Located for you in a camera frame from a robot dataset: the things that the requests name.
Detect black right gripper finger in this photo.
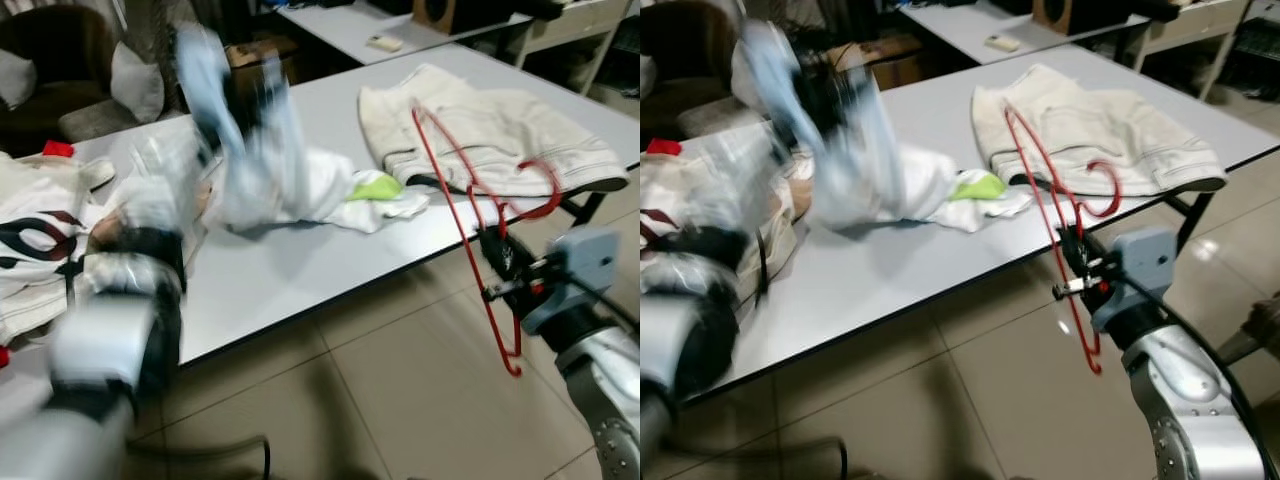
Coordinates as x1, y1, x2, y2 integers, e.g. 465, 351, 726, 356
488, 228, 527, 273
1060, 228, 1097, 273
1050, 230, 1083, 281
478, 230, 513, 281

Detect red wire clothes hanger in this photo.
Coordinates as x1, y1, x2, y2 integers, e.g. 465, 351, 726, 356
410, 103, 566, 379
1003, 103, 1123, 376

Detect white T-shirt green print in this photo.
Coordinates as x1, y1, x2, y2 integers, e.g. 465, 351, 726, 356
215, 60, 431, 236
810, 60, 1036, 233

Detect cream denim shorts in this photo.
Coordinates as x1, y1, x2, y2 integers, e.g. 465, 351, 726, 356
972, 63, 1229, 196
358, 63, 629, 194

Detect brown cardboard box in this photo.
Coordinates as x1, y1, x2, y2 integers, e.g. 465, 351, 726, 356
835, 35, 926, 91
225, 35, 301, 96

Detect dark brown armchair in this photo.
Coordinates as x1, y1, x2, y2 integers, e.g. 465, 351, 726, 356
640, 0, 746, 141
0, 5, 121, 156

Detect cream shirt brown patch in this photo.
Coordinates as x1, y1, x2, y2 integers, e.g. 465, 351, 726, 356
700, 150, 806, 301

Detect brown wicker stool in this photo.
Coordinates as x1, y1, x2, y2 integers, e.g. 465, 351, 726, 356
1215, 295, 1280, 366

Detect black audio amplifier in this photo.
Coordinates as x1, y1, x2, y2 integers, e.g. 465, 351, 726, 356
610, 15, 641, 81
1235, 20, 1280, 96

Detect wooden loudspeaker black front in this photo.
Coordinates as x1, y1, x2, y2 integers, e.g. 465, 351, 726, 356
412, 0, 531, 36
1032, 0, 1151, 36

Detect white side cart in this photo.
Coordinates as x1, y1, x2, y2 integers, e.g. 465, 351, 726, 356
520, 0, 636, 96
1135, 0, 1256, 101

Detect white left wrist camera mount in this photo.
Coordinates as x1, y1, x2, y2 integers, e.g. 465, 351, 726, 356
175, 25, 236, 131
740, 20, 806, 131

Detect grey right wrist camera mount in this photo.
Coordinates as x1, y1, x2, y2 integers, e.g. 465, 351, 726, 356
1090, 225, 1179, 336
520, 225, 621, 336

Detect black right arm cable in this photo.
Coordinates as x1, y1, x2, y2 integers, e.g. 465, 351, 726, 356
570, 270, 641, 331
1130, 268, 1280, 471

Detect white shirt dark ring print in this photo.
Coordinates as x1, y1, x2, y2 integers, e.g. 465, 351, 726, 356
640, 150, 701, 241
0, 150, 116, 346

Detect black floor cable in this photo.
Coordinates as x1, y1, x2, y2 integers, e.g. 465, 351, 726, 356
150, 435, 273, 480
700, 435, 851, 480

